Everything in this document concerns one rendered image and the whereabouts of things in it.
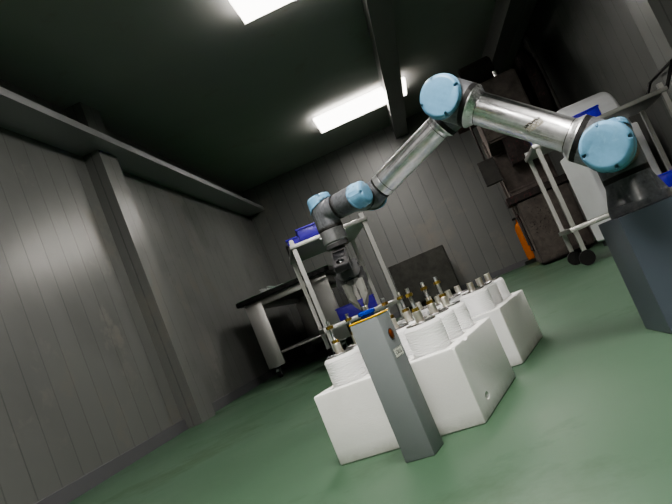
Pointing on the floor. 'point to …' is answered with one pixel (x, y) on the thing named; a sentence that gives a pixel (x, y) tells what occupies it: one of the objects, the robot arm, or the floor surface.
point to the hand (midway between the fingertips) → (362, 305)
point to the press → (512, 174)
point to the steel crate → (428, 268)
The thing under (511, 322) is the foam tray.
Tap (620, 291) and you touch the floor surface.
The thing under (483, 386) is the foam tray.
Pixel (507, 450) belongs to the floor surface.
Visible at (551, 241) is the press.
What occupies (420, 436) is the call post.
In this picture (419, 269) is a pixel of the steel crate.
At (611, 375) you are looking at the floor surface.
